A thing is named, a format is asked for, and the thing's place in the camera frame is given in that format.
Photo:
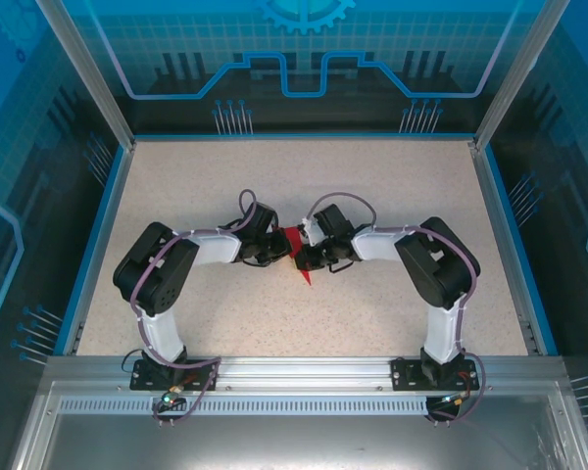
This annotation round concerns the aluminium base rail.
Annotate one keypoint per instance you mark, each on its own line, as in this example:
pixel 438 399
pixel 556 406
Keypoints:
pixel 304 372

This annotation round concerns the grey metal tray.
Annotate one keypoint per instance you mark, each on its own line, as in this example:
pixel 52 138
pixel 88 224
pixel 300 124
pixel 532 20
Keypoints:
pixel 294 440

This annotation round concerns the blue table side rail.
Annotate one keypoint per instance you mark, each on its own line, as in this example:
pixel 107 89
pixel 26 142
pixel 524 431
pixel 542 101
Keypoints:
pixel 514 245
pixel 95 245

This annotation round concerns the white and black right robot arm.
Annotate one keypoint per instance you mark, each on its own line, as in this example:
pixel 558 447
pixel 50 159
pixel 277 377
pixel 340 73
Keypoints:
pixel 377 245

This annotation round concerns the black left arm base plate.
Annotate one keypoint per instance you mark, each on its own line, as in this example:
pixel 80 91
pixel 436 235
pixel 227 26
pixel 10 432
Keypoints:
pixel 201 374

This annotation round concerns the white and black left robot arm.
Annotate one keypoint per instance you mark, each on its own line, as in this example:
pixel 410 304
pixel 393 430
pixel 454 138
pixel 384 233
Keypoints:
pixel 215 247

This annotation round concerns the aluminium frame post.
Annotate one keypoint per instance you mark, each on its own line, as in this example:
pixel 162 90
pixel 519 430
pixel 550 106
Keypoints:
pixel 95 83
pixel 513 83

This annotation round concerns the red cloth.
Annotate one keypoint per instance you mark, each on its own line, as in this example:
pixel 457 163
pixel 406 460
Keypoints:
pixel 291 237

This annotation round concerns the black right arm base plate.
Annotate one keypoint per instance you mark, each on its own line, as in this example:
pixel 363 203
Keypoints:
pixel 404 374

